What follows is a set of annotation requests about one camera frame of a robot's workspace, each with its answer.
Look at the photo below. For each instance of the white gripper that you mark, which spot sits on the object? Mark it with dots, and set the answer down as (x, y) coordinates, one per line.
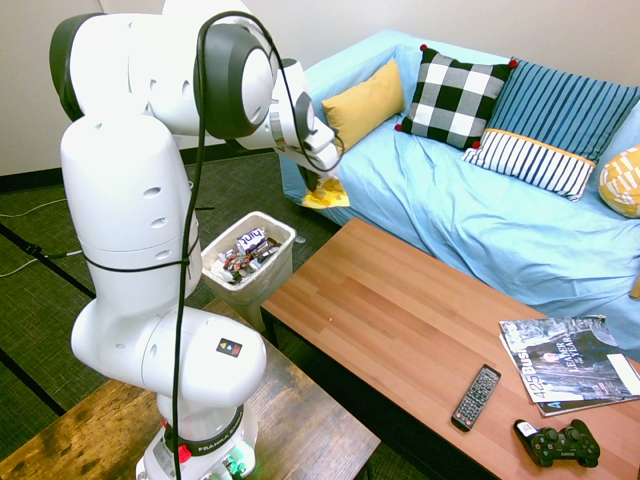
(325, 147)

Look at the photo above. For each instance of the yellow baked chips bag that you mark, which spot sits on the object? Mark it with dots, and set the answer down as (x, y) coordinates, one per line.
(331, 198)

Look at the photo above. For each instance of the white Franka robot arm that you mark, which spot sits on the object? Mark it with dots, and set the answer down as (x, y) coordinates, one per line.
(125, 200)

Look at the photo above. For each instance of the beige plastic trash bin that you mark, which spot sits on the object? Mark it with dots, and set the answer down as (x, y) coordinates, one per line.
(272, 282)

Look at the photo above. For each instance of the white trash bin with wrappers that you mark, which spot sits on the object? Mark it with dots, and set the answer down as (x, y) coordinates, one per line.
(250, 296)

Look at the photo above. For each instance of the brown candy wrapper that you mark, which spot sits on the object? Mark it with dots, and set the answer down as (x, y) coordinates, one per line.
(267, 247)

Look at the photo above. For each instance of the purple white drink carton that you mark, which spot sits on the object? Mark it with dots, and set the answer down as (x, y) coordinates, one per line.
(251, 240)

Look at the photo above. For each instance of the plain yellow pillow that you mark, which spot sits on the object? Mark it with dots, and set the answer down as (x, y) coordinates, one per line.
(365, 107)

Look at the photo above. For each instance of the red white snack wrapper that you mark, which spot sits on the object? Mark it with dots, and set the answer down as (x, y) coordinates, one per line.
(237, 262)

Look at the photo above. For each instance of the black white checkered pillow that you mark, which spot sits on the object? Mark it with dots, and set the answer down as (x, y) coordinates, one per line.
(450, 100)

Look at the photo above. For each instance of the light blue covered sofa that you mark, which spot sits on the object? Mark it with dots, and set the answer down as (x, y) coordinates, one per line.
(475, 225)

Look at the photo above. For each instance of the navy white striped pillow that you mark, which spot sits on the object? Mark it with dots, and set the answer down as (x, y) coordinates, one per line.
(535, 162)

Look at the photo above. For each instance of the blue striped pillow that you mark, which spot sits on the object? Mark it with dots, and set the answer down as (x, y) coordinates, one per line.
(560, 110)

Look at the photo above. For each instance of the black tv remote control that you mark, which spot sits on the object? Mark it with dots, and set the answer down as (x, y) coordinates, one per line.
(475, 397)

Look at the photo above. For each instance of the business magazine dark cover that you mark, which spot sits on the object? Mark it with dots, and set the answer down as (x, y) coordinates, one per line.
(565, 357)

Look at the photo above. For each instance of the yellow white patterned pillow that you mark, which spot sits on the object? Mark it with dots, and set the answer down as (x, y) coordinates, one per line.
(622, 182)

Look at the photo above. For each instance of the small black labelled device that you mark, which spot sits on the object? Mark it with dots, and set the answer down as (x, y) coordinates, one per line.
(524, 430)

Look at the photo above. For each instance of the black game controller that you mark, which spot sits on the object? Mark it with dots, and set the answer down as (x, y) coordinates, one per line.
(565, 445)

